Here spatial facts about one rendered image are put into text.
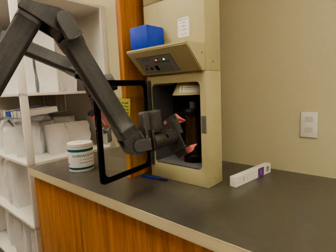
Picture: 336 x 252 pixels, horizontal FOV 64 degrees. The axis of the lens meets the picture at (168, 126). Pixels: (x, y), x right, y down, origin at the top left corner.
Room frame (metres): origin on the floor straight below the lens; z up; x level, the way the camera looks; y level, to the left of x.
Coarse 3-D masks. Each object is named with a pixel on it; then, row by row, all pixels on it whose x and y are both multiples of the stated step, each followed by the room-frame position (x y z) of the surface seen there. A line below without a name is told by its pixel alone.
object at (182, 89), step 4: (176, 84) 1.21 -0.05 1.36; (180, 84) 1.17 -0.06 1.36; (184, 84) 1.16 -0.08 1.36; (188, 84) 1.15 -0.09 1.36; (192, 84) 1.15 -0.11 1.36; (196, 84) 1.15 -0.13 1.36; (176, 88) 1.19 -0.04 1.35; (180, 88) 1.16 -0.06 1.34; (184, 88) 1.15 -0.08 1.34; (188, 88) 1.14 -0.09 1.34; (192, 88) 1.14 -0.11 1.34; (196, 88) 1.14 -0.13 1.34; (176, 92) 1.17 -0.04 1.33; (180, 92) 1.15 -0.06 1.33; (184, 92) 1.14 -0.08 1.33; (188, 92) 1.14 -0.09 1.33; (192, 92) 1.13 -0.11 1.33; (196, 92) 1.13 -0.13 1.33
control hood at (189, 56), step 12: (144, 48) 1.10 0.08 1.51; (156, 48) 1.06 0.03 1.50; (168, 48) 1.03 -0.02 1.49; (180, 48) 1.00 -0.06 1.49; (192, 48) 0.99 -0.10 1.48; (204, 48) 1.05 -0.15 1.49; (132, 60) 1.19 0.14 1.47; (180, 60) 1.05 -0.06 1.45; (192, 60) 1.02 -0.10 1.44; (204, 60) 1.05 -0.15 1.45; (144, 72) 1.22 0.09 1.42; (156, 72) 1.18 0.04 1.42; (168, 72) 1.14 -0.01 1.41
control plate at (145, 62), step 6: (162, 54) 1.07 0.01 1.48; (168, 54) 1.05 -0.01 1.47; (138, 60) 1.17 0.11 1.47; (144, 60) 1.15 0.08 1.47; (150, 60) 1.13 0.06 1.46; (162, 60) 1.10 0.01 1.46; (168, 60) 1.08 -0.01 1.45; (144, 66) 1.18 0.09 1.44; (150, 66) 1.16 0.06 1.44; (168, 66) 1.11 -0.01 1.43; (174, 66) 1.09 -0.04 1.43; (150, 72) 1.19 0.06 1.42
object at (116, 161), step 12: (120, 96) 1.10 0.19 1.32; (132, 96) 1.16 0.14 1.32; (132, 108) 1.16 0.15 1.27; (144, 108) 1.22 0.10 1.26; (132, 120) 1.15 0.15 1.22; (96, 132) 0.99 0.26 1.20; (108, 144) 1.03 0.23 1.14; (108, 156) 1.03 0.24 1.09; (120, 156) 1.08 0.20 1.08; (132, 156) 1.14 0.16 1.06; (144, 156) 1.21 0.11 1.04; (108, 168) 1.03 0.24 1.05; (120, 168) 1.08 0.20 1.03
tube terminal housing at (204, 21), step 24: (168, 0) 1.16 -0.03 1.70; (192, 0) 1.08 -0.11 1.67; (216, 0) 1.12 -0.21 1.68; (168, 24) 1.17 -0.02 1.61; (192, 24) 1.09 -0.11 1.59; (216, 24) 1.12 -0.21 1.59; (216, 48) 1.11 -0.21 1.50; (192, 72) 1.09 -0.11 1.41; (216, 72) 1.11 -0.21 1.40; (216, 96) 1.11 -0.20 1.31; (216, 120) 1.10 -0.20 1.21; (216, 144) 1.10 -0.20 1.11; (168, 168) 1.19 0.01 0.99; (192, 168) 1.10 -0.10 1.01; (216, 168) 1.10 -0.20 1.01
